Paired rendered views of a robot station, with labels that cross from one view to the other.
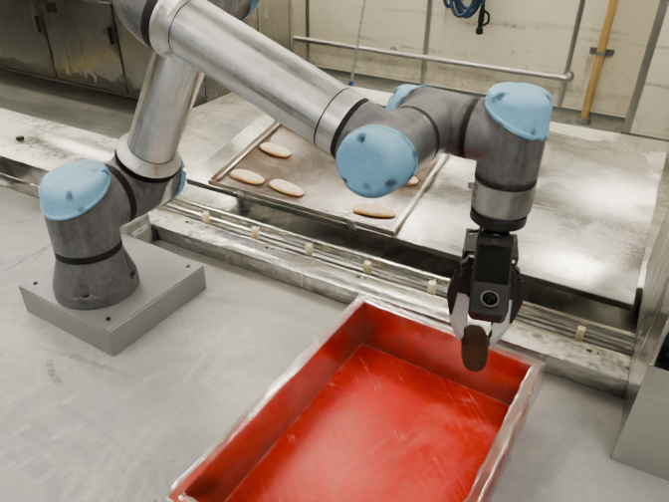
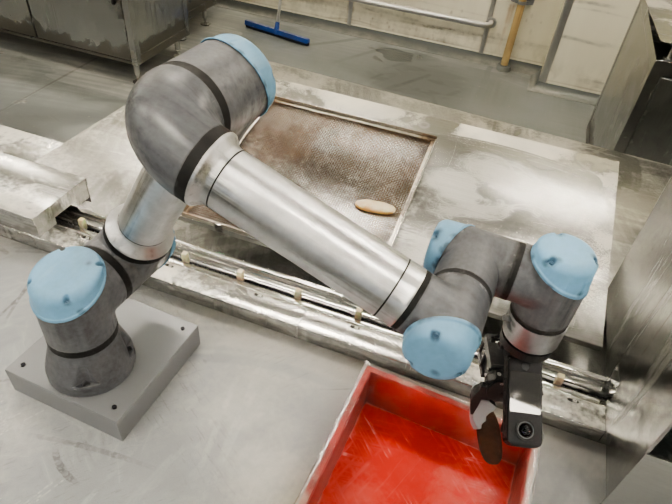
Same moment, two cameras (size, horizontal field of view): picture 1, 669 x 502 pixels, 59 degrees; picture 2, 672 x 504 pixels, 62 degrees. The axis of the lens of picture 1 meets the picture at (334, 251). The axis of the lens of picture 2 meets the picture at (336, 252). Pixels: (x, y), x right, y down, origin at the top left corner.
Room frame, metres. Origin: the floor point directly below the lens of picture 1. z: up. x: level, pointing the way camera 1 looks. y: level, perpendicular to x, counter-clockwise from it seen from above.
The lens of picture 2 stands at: (0.22, 0.16, 1.75)
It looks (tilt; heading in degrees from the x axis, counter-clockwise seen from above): 42 degrees down; 348
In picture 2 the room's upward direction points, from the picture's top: 6 degrees clockwise
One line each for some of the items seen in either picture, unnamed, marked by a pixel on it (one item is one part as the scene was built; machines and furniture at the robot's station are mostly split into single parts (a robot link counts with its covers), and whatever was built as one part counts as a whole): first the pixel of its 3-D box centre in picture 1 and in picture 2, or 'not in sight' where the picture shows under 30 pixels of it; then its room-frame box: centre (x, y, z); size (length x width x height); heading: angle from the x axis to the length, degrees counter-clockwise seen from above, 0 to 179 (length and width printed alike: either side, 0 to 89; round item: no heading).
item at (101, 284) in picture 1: (93, 263); (87, 344); (0.89, 0.45, 0.93); 0.15 x 0.15 x 0.10
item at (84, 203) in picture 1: (83, 205); (75, 295); (0.90, 0.44, 1.05); 0.13 x 0.12 x 0.14; 149
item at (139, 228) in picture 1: (130, 235); not in sight; (1.14, 0.46, 0.84); 0.08 x 0.08 x 0.11; 62
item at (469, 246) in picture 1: (491, 246); (514, 358); (0.66, -0.21, 1.12); 0.09 x 0.08 x 0.12; 168
